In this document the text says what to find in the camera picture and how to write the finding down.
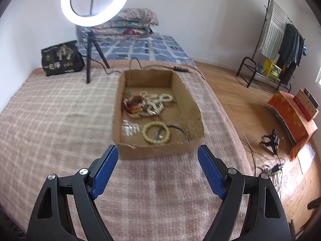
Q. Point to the window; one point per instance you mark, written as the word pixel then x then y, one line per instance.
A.
pixel 319 76

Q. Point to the black tripod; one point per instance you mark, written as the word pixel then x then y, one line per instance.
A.
pixel 88 62

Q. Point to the yellow box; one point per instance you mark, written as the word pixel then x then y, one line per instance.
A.
pixel 269 67

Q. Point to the dark hanging clothes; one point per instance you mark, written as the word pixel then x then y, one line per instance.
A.
pixel 292 45

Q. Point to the cardboard box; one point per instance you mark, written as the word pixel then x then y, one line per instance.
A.
pixel 155 152

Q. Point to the black printed bag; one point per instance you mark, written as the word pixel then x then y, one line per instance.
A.
pixel 62 57

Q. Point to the orange patterned box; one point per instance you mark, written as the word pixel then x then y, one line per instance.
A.
pixel 291 115

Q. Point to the red and wooden gift box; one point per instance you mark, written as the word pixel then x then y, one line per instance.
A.
pixel 307 105

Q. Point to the black power strip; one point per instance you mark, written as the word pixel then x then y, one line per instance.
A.
pixel 180 68

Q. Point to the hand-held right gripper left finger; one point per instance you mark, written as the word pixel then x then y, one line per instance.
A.
pixel 105 170

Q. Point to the large-bead pearl strand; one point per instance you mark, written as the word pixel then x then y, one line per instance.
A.
pixel 165 98

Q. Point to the blue checked quilt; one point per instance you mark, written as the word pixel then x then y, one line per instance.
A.
pixel 155 47

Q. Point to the silver crystal jewelry piece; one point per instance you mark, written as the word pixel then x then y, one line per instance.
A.
pixel 129 130

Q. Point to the striped hanging towel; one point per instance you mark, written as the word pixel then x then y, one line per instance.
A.
pixel 273 30

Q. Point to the thin black bangle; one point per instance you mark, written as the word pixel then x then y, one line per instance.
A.
pixel 186 134

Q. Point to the floral pillow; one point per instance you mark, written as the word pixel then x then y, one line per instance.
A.
pixel 135 16

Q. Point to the white power strip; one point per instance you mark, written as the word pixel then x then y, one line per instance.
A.
pixel 269 169

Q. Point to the small grey pot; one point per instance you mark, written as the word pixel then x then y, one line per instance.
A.
pixel 260 69

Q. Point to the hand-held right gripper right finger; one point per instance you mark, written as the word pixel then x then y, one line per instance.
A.
pixel 212 173

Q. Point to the black metal shoe rack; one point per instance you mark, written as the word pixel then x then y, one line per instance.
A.
pixel 246 58

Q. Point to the black clamp device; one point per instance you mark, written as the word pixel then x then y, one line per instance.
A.
pixel 272 140

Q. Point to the folded floral quilt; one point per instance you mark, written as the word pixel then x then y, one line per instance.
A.
pixel 120 31

